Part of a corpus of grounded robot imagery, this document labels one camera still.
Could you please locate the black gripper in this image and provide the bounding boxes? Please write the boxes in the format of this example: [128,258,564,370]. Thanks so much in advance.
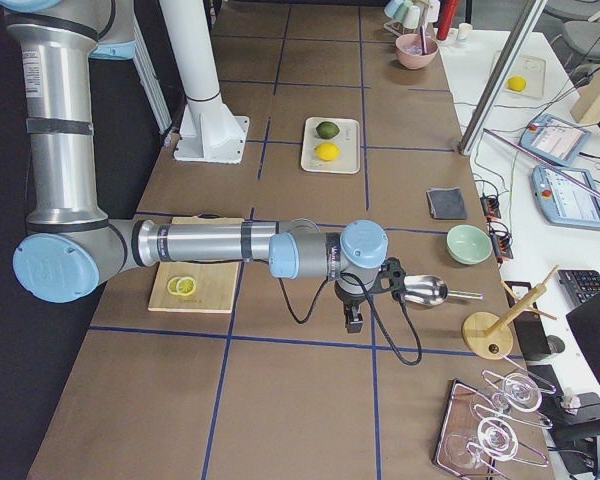
[334,280,373,334]

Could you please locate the yellow lemon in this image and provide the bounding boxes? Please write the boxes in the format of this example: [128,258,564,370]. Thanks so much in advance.
[314,142,341,162]

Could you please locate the green lime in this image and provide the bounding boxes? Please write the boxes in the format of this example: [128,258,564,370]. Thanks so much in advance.
[315,121,340,140]

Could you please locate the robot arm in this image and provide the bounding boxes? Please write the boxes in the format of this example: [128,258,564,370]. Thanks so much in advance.
[0,2,360,338]

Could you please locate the cream rabbit print tray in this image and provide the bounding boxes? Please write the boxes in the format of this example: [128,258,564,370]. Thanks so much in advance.
[300,117,360,174]

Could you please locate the steel scoop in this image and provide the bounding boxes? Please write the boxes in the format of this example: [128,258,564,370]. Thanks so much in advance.
[399,275,484,306]

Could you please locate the mint green bowl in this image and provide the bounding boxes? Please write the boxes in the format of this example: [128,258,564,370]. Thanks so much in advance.
[446,225,492,265]

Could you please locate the round wooden stand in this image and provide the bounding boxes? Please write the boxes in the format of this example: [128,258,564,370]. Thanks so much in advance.
[462,265,559,360]

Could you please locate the bamboo cutting board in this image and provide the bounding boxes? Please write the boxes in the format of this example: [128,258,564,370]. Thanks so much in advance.
[147,215,246,315]

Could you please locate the grey folded cloth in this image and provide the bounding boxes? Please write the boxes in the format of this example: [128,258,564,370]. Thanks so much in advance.
[426,188,468,220]

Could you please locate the orange black connector boxes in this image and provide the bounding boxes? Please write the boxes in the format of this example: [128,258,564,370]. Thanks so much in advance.
[480,194,513,264]

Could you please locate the lemon slice front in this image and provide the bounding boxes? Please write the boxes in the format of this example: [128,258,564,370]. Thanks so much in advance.
[175,276,197,296]

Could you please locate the lemon slice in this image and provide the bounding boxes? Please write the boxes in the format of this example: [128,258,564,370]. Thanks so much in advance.
[166,276,180,296]
[175,276,197,296]

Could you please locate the clear wine glass far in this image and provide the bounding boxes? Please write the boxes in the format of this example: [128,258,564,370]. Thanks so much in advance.
[481,370,542,413]

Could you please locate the clear wine glass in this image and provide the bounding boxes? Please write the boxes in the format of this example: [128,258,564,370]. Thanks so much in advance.
[443,417,519,471]
[481,370,542,413]

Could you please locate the lemon slice back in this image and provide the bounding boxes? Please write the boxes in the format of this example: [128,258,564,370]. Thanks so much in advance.
[166,276,180,296]

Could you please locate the clear wine glass near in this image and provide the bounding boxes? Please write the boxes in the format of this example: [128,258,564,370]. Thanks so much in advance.
[443,417,519,471]

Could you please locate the black keyboard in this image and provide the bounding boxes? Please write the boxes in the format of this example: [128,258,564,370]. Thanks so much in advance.
[558,269,600,307]

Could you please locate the near teach pendant tablet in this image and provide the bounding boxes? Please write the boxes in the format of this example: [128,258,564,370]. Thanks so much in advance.
[531,165,600,230]

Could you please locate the teach pendant tablet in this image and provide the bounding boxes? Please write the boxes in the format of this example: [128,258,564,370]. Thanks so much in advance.
[531,165,600,230]
[519,114,591,167]

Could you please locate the far teach pendant tablet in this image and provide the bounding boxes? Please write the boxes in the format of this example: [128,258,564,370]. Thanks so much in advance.
[519,114,591,167]

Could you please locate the pink bowl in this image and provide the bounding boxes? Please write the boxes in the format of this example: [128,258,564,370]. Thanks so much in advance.
[395,33,438,70]

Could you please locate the clear bubble wrap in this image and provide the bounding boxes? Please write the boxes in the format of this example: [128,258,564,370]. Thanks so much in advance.
[401,40,432,56]

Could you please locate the reacher grabber stick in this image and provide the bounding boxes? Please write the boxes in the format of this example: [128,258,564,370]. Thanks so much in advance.
[483,129,600,200]

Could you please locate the spare lemon right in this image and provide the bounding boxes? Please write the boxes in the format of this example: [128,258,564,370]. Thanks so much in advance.
[507,76,527,93]

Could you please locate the black and silver tongs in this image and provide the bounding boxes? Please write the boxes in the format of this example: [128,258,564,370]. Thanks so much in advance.
[419,24,428,56]

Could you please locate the mint green cup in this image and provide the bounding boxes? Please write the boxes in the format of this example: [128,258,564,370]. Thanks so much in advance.
[392,0,413,22]

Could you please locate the white cup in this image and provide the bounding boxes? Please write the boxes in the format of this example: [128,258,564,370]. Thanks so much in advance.
[402,5,421,30]

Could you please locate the blue cup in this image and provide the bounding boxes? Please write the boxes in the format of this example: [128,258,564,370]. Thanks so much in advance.
[384,0,402,18]

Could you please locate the red bottle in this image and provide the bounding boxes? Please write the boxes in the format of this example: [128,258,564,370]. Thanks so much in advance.
[436,0,460,41]

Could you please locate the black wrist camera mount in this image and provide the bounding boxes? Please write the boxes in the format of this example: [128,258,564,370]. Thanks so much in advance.
[370,257,406,303]

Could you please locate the black frame object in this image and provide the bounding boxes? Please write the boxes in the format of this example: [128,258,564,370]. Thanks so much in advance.
[433,378,556,476]

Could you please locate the wire glass holder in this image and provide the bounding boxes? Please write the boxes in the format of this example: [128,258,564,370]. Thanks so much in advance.
[433,370,553,479]

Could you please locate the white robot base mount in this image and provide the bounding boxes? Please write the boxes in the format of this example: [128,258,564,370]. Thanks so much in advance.
[160,0,250,164]

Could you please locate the aluminium frame post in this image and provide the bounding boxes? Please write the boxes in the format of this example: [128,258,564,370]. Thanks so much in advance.
[458,0,547,156]

